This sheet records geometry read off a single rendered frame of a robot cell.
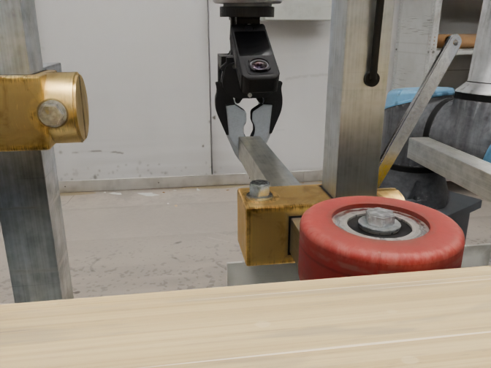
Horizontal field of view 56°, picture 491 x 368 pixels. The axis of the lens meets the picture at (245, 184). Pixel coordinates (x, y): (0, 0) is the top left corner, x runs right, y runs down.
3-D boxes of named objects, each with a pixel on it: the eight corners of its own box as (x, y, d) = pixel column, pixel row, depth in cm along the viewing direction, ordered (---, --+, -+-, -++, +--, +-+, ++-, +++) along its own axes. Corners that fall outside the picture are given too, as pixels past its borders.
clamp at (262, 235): (237, 240, 42) (237, 187, 40) (381, 231, 43) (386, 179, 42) (247, 271, 36) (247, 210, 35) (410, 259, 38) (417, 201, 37)
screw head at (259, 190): (245, 192, 39) (245, 179, 38) (269, 191, 39) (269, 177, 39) (248, 201, 37) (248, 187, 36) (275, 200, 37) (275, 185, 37)
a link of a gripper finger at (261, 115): (263, 155, 71) (264, 95, 68) (270, 167, 66) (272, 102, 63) (242, 156, 71) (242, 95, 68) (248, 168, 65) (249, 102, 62)
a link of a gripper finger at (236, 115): (242, 156, 71) (242, 95, 68) (248, 168, 65) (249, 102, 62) (222, 157, 70) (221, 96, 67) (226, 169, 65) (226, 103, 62)
